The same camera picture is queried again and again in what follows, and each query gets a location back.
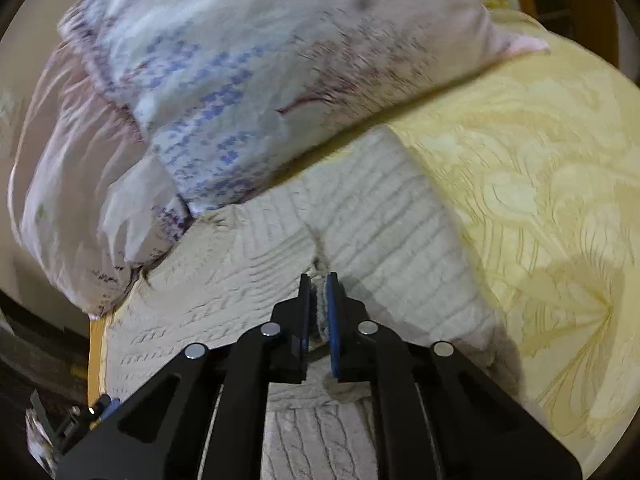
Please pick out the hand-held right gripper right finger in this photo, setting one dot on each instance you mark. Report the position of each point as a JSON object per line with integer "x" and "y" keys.
{"x": 332, "y": 332}

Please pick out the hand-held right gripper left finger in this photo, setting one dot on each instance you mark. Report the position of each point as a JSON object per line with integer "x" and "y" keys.
{"x": 301, "y": 327}

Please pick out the yellow patterned bed sheet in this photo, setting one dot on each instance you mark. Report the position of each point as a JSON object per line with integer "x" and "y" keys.
{"x": 545, "y": 220}

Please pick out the white patterned pillow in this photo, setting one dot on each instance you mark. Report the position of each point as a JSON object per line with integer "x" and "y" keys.
{"x": 200, "y": 85}

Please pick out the wooden bed frame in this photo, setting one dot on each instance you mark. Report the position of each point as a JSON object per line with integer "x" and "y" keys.
{"x": 95, "y": 360}

